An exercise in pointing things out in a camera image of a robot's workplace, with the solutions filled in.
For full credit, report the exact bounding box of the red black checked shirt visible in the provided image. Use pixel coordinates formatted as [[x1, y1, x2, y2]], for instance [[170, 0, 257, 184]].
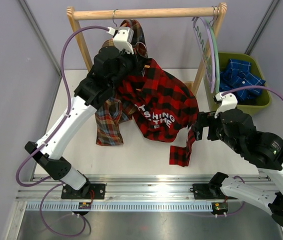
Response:
[[117, 58, 199, 167]]

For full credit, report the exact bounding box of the lilac plastic hanger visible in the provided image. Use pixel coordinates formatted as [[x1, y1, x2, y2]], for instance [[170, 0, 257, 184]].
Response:
[[192, 16, 220, 95]]

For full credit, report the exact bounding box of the wooden clothes rack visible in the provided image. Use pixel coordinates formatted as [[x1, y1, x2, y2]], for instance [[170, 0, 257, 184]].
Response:
[[66, 2, 227, 94]]

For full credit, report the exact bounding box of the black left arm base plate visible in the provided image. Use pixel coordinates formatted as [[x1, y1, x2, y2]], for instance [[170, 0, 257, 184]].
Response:
[[61, 183, 106, 200]]

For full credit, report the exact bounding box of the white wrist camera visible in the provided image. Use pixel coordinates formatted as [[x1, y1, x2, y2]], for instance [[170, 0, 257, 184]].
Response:
[[107, 27, 134, 54], [214, 92, 238, 119]]

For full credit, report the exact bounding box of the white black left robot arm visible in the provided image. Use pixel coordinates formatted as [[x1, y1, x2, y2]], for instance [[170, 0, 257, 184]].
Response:
[[25, 46, 140, 199]]

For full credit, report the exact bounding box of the green plastic bin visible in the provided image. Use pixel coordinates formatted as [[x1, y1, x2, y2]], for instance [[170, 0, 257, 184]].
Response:
[[218, 52, 272, 115]]

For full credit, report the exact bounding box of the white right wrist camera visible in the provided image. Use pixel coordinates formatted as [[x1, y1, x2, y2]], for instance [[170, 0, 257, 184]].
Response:
[[214, 92, 238, 119]]

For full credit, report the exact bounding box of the brown multicolour plaid shirt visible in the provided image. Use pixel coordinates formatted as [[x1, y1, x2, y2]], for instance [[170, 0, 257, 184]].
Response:
[[94, 19, 146, 146]]

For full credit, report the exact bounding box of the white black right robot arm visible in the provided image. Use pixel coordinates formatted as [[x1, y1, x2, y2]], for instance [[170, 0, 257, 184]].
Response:
[[191, 108, 283, 227]]

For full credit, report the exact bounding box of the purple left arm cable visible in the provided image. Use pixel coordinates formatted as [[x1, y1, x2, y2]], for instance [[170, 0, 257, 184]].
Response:
[[15, 25, 110, 237]]

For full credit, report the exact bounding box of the orange hanger of plaid shirt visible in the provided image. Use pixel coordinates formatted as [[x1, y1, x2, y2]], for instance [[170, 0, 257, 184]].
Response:
[[111, 8, 128, 29]]

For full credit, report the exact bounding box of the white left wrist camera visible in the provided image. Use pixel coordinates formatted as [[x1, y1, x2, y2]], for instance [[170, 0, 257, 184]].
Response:
[[107, 27, 134, 54]]

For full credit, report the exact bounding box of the orange hanger of red shirt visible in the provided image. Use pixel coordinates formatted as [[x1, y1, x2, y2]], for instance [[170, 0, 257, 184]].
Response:
[[135, 41, 150, 92]]

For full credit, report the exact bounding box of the blue checked shirt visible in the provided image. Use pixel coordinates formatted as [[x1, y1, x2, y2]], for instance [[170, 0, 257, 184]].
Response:
[[219, 58, 266, 103]]

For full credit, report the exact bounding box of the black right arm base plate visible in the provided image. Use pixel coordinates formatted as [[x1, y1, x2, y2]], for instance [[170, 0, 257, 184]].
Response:
[[191, 183, 223, 200]]

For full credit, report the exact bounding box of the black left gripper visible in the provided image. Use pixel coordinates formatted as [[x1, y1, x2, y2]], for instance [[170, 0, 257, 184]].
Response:
[[108, 44, 148, 89]]

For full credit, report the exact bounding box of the aluminium mounting rail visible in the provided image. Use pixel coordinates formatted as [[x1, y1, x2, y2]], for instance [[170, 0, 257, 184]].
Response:
[[15, 174, 283, 213]]

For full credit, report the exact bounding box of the mint green plastic hanger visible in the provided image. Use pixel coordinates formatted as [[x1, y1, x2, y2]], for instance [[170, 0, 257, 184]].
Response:
[[196, 16, 220, 93]]

